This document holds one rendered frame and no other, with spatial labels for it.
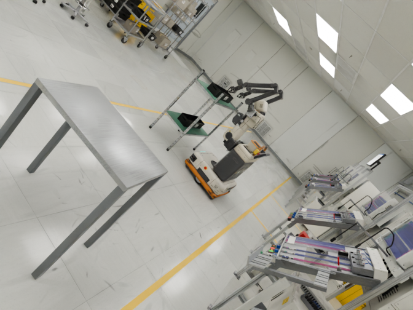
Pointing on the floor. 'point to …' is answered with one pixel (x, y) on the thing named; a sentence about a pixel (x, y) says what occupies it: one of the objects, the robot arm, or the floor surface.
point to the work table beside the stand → (158, 170)
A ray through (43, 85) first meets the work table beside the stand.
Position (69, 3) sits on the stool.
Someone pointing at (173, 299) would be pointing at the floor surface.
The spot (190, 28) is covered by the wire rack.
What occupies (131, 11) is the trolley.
